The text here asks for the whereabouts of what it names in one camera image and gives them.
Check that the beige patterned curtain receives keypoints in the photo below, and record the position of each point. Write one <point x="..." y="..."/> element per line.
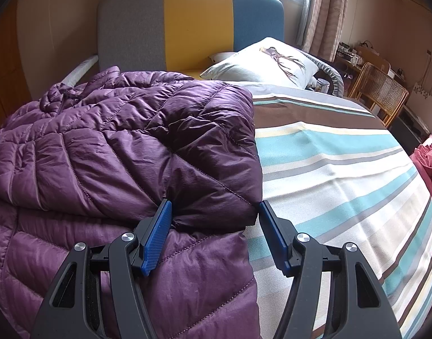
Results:
<point x="325" y="14"/>

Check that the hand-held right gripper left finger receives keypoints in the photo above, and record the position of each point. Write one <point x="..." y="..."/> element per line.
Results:
<point x="158" y="233"/>

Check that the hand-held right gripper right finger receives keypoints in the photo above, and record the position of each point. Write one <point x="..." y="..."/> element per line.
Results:
<point x="272" y="233"/>

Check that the purple quilted down jacket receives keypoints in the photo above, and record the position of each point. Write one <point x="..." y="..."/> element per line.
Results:
<point x="113" y="148"/>

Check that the grey yellow blue sofa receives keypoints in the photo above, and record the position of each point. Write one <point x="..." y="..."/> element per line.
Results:
<point x="131" y="35"/>

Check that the white deer print pillow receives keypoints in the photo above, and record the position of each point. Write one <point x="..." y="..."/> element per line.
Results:
<point x="258" y="67"/>

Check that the small grey pillow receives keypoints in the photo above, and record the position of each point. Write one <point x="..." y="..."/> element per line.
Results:
<point x="219" y="56"/>

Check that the wooden wardrobe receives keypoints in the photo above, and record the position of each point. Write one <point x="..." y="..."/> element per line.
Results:
<point x="7" y="60"/>

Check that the striped bedsheet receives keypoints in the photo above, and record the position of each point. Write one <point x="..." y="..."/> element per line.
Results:
<point x="325" y="183"/>

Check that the cluttered wooden desk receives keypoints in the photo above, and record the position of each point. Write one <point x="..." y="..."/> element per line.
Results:
<point x="368" y="54"/>

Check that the red cloth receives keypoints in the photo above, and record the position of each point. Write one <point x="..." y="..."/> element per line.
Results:
<point x="428" y="162"/>

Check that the wicker chair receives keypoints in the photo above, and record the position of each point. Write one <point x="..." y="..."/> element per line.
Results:
<point x="382" y="88"/>

